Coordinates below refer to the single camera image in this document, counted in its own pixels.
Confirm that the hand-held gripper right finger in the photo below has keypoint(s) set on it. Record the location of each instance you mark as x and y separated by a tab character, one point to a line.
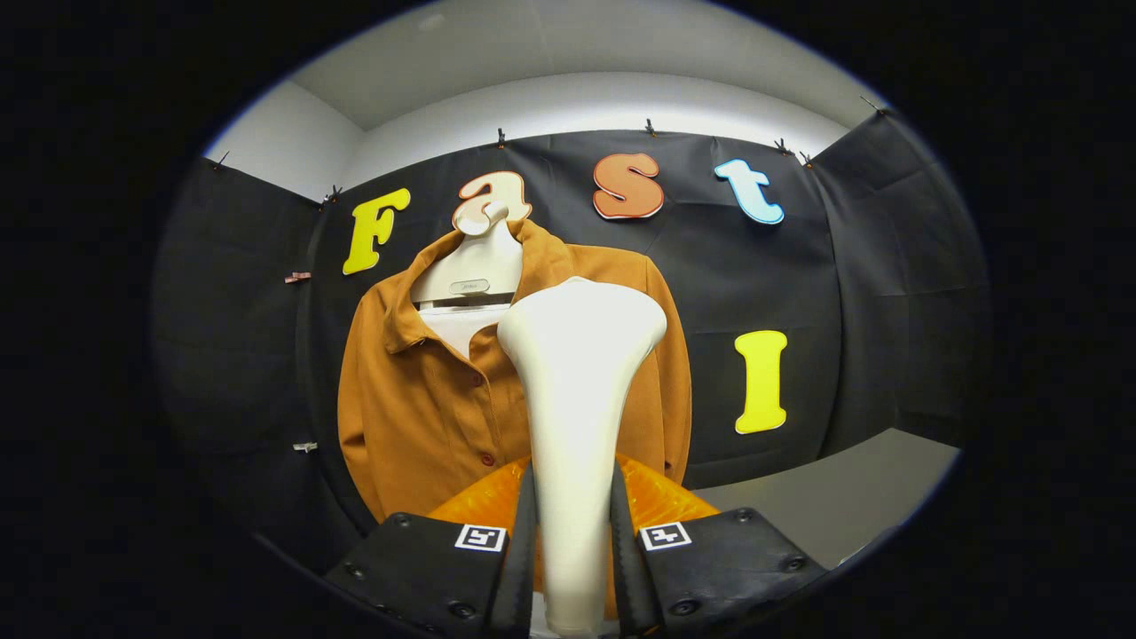
623	559

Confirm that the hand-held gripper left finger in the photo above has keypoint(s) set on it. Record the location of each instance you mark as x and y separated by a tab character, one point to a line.
524	559

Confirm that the orange-brown button shirt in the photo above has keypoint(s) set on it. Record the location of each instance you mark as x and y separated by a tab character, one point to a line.
417	426

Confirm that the white garment steamer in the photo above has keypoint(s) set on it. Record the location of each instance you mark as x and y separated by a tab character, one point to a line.
577	373

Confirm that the silver clip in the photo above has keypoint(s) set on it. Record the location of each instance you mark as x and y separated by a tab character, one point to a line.
305	446

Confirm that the white plastic hanger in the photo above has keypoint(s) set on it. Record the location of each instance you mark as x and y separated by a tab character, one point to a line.
475	262

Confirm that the copper clip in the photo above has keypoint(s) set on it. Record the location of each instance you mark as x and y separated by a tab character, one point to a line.
297	277

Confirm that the black backdrop cloth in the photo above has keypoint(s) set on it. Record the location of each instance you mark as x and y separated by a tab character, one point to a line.
870	293

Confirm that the row of black clips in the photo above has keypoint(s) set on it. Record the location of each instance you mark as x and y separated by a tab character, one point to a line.
500	137

